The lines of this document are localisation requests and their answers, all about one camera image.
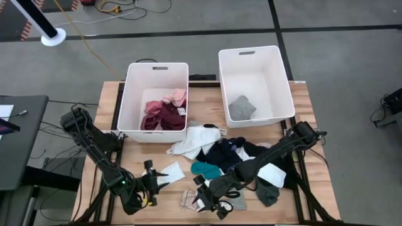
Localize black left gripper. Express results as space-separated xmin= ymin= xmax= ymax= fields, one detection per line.
xmin=136 ymin=159 xmax=171 ymax=207

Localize hazard striped floor mat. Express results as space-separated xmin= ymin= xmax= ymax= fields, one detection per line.
xmin=0 ymin=0 xmax=45 ymax=41

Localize yellow cable coil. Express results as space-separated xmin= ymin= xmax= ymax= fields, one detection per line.
xmin=97 ymin=0 xmax=122 ymax=14

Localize black aluminium table frame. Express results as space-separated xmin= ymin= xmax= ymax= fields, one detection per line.
xmin=70 ymin=80 xmax=343 ymax=226

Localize teal sock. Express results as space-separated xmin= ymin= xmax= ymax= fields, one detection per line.
xmin=190 ymin=161 xmax=222 ymax=180

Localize white sock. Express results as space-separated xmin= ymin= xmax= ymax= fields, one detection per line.
xmin=156 ymin=161 xmax=186 ymax=186

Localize white floor cable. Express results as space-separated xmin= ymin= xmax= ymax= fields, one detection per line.
xmin=56 ymin=8 xmax=138 ymax=28

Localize dark grey garment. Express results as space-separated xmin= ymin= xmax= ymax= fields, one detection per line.
xmin=256 ymin=177 xmax=281 ymax=207

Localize beige striped sock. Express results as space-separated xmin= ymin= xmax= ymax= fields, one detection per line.
xmin=179 ymin=189 xmax=198 ymax=211

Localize white folded garment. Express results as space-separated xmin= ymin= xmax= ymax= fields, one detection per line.
xmin=236 ymin=146 xmax=287 ymax=188

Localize white perforated plastic bin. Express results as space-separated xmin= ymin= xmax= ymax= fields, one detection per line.
xmin=218 ymin=45 xmax=296 ymax=129
xmin=117 ymin=62 xmax=190 ymax=144

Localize black flat device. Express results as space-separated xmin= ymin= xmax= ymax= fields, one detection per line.
xmin=0 ymin=118 xmax=21 ymax=136

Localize black equipment with cables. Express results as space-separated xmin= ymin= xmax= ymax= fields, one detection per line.
xmin=369 ymin=87 xmax=402 ymax=128

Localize white pole with round base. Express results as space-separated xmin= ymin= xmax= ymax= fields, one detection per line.
xmin=9 ymin=0 xmax=67 ymax=48

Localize white paper sheet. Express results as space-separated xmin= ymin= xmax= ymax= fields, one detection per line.
xmin=0 ymin=104 xmax=15 ymax=119

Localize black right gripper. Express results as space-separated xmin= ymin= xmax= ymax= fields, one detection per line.
xmin=192 ymin=174 xmax=235 ymax=220

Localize rose pink garment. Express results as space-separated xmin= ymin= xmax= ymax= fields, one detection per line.
xmin=144 ymin=100 xmax=164 ymax=116

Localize black garment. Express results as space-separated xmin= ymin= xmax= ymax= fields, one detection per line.
xmin=243 ymin=141 xmax=299 ymax=191

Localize white waffle-knit towel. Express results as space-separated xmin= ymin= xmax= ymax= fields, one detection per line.
xmin=171 ymin=124 xmax=222 ymax=160

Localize mauve knit garment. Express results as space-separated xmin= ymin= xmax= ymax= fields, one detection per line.
xmin=140 ymin=112 xmax=163 ymax=131

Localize light grey garment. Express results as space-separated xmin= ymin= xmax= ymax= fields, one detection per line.
xmin=228 ymin=95 xmax=258 ymax=122

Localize black floor cables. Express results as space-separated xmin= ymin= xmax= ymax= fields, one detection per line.
xmin=103 ymin=0 xmax=173 ymax=21

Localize light pink garment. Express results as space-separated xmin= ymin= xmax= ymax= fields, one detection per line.
xmin=161 ymin=88 xmax=188 ymax=107

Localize black desk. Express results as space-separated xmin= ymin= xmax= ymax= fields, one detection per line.
xmin=0 ymin=95 xmax=50 ymax=191

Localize navy blue garment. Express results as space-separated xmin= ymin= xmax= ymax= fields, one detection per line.
xmin=196 ymin=137 xmax=247 ymax=173

